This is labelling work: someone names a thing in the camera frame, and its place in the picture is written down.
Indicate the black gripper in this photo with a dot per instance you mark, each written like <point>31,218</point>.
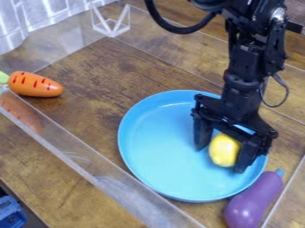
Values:
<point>233,115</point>

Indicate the yellow toy lemon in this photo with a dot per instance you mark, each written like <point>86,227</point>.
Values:
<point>224,150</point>

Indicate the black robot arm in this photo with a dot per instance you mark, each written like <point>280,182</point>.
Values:
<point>256,24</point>

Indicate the blue round tray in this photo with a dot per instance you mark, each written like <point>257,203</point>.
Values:
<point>158,151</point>

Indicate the purple toy eggplant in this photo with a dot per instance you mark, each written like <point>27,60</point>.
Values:
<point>247,208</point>

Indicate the orange toy carrot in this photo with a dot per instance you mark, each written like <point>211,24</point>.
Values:
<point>30,84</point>

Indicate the blue plastic object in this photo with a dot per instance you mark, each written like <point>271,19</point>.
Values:
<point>13,215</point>

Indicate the white checkered curtain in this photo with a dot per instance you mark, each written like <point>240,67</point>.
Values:
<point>23,16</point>

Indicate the clear acrylic front wall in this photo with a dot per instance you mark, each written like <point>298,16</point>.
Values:
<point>145,204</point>

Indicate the clear acrylic corner bracket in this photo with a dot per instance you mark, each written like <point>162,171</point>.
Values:
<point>110,27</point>

